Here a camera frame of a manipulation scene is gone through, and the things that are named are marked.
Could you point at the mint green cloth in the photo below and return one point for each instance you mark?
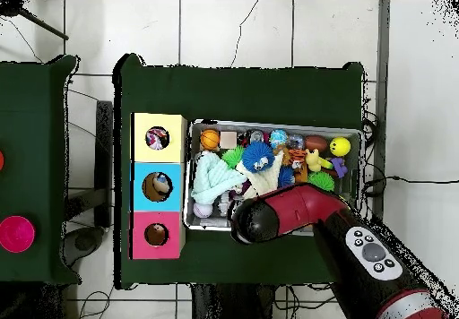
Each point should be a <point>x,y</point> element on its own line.
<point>215,179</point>

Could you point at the cream yellow cloth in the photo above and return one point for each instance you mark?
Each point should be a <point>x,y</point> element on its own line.
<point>264,179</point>

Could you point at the colourful polka dot cloth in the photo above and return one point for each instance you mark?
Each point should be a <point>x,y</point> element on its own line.
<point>158,138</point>

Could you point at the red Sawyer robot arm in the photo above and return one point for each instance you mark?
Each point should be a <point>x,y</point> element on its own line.
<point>301,208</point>

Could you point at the clear mesh bin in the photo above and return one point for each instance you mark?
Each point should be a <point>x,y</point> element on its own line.
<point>201,224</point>

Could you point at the wooden box with three holes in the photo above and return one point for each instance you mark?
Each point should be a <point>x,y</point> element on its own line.
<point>142,183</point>

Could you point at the green fuzzy toy with eyes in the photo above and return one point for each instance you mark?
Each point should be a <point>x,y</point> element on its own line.
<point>232,156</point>

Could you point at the small wooden cube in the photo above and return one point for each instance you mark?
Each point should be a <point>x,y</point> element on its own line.
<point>228,140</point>

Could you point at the blue spiky ball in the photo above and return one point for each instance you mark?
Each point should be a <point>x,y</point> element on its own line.
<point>287,175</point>
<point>257,154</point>

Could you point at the small orange basketball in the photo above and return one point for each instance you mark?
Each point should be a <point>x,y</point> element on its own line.
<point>209,140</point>

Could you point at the small white ball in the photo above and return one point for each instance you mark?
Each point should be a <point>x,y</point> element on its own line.
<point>203,209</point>

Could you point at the globe print ball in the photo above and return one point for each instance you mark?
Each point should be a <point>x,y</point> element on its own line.
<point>277,137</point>

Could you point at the green spiky ball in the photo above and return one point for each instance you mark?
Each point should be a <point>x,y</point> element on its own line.
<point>322,181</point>

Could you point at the yellow smiley ball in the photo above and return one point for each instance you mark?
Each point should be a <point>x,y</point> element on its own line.
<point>340,146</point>

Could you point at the side table with green cloth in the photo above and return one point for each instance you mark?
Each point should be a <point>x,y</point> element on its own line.
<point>36,154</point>

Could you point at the pink disc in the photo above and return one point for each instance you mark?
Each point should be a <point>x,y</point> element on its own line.
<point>16,234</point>

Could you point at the red disc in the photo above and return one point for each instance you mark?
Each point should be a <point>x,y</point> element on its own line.
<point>1,160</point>

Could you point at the black tripod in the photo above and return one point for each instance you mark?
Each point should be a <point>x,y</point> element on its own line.
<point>11,8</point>

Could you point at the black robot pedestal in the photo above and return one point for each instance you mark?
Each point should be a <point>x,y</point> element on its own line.
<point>237,305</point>

